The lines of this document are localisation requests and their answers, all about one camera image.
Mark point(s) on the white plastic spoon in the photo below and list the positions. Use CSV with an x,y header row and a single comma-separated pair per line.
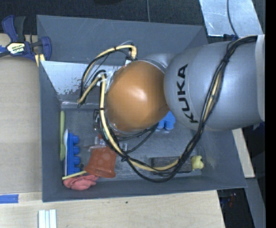
x,y
66,138

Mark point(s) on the light green flat strip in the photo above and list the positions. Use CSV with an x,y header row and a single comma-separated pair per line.
x,y
62,132

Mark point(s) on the orange-red plastic cup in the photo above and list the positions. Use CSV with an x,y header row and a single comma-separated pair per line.
x,y
102,161

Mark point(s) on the blue studded toy block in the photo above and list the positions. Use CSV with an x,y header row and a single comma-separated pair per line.
x,y
71,154

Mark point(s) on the thin yellow stick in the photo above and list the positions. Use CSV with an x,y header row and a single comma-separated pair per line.
x,y
74,175

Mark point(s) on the pink cloth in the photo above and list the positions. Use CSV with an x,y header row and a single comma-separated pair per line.
x,y
80,183

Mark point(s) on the blue toy figure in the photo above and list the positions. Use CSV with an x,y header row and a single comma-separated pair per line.
x,y
167,122

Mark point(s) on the dark green flat block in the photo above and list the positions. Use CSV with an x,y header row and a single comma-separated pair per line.
x,y
162,162

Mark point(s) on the grey metal bin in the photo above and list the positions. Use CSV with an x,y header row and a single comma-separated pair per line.
x,y
81,37

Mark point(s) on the pale yellow toy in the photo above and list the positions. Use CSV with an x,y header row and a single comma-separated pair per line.
x,y
197,163

